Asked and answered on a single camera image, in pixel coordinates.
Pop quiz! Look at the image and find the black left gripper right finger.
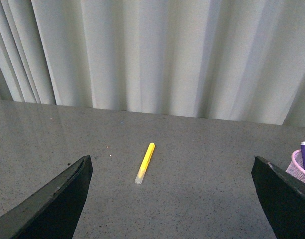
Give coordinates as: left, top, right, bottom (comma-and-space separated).
251, 156, 305, 239

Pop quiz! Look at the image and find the pink mesh pen cup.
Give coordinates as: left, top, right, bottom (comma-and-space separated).
286, 149, 305, 183

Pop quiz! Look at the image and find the yellow highlighter pen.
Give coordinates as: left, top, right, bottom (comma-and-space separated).
134, 143, 155, 184

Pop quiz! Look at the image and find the white pleated curtain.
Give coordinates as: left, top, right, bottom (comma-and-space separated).
0, 0, 305, 127

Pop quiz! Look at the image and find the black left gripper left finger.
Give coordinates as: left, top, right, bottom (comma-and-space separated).
0, 155, 93, 239

